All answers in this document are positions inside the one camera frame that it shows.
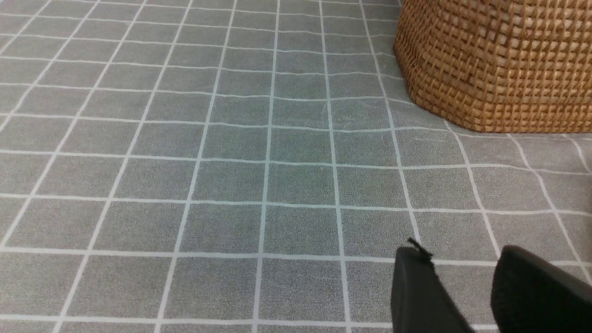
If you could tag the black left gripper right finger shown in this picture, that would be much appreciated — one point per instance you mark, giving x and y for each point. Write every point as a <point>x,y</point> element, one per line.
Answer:
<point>530,295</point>

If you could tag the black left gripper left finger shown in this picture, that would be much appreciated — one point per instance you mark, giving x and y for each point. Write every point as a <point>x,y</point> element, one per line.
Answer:
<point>419,302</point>

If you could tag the woven rattan basket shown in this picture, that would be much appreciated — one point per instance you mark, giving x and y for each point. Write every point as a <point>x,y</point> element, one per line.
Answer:
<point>499,66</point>

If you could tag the grey checkered tablecloth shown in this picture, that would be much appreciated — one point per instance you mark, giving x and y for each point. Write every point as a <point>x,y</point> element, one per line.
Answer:
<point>238,166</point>

